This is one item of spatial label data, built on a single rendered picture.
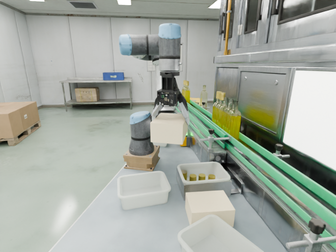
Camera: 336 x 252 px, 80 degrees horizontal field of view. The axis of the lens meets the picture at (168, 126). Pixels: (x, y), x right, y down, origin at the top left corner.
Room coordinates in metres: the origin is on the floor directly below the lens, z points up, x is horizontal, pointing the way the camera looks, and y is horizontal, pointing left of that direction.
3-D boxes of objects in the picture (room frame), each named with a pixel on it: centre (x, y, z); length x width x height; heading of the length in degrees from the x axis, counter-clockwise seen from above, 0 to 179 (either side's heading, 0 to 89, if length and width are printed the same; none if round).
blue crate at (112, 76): (6.30, 1.65, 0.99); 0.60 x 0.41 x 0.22; 101
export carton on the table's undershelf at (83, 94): (6.20, 2.47, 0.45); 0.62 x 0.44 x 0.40; 93
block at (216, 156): (0.99, -0.26, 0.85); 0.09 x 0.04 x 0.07; 98
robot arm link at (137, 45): (1.04, 0.15, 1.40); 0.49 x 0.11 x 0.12; 5
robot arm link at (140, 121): (1.10, 0.15, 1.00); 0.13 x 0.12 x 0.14; 95
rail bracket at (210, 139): (0.98, -0.25, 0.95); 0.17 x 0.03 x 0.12; 98
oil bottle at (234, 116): (1.07, -0.36, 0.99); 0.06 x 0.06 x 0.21; 9
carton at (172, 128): (0.77, -0.01, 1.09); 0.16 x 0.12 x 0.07; 168
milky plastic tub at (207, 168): (0.85, -0.17, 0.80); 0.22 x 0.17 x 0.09; 98
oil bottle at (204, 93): (1.91, -0.34, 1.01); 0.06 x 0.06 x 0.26; 9
